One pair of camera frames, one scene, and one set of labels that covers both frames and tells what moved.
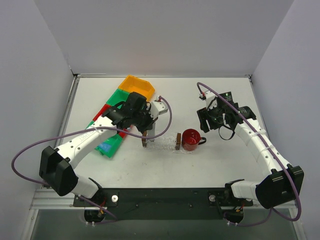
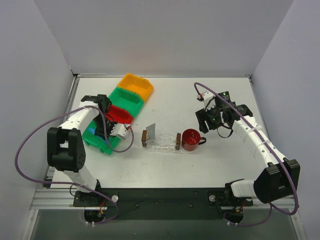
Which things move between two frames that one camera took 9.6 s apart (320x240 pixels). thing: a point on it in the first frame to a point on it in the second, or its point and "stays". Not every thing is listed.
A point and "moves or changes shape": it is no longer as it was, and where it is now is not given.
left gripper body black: (145, 124) to (104, 129)
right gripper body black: (206, 120) stays
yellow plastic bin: (133, 84) stays
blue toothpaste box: (105, 147) moves or changes shape
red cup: (191, 138) stays
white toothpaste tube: (151, 132) stays
